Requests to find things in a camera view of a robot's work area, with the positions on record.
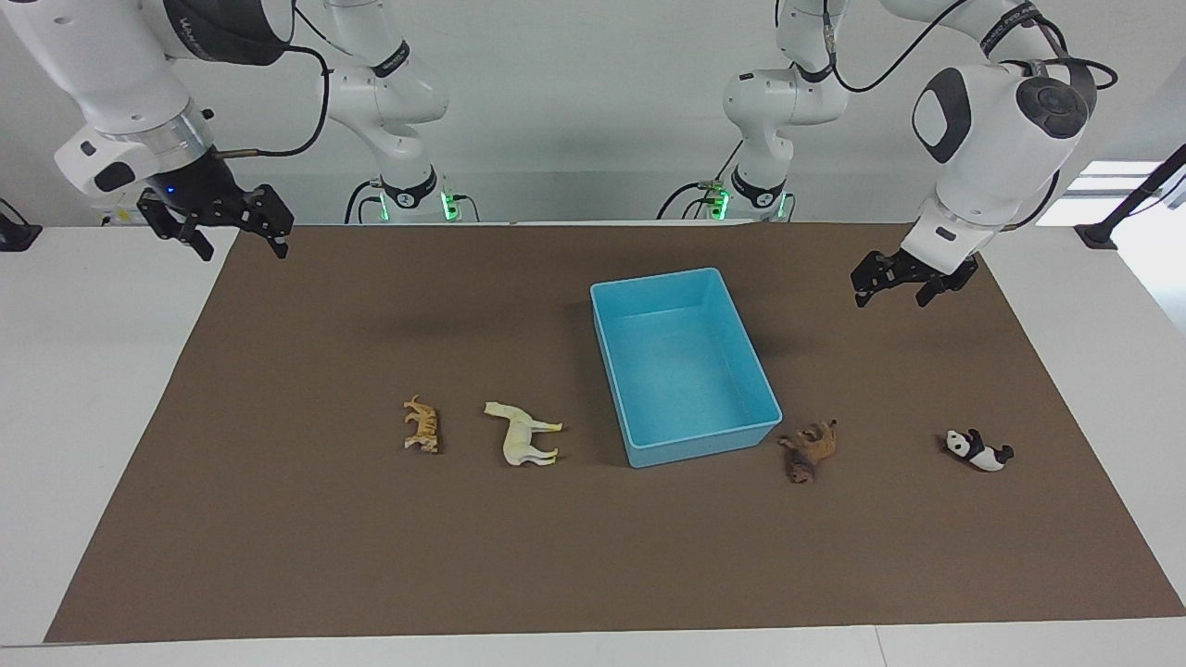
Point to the cream horse toy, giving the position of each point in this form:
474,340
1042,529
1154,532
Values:
519,434

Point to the black camera stand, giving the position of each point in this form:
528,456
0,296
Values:
17,233
1126,204

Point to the light blue plastic storage box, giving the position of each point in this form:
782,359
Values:
686,371

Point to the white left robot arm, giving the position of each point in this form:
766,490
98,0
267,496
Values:
982,157

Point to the brown table mat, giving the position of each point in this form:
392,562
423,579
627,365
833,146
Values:
371,556

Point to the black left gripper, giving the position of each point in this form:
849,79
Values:
894,269

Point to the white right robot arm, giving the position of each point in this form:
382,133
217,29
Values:
111,74

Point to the brown lion toy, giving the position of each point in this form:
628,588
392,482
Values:
811,450

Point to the orange tiger toy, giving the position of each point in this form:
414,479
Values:
422,428

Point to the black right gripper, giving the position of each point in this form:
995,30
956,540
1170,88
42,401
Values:
190,195

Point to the black white panda toy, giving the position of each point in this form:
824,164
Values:
975,450

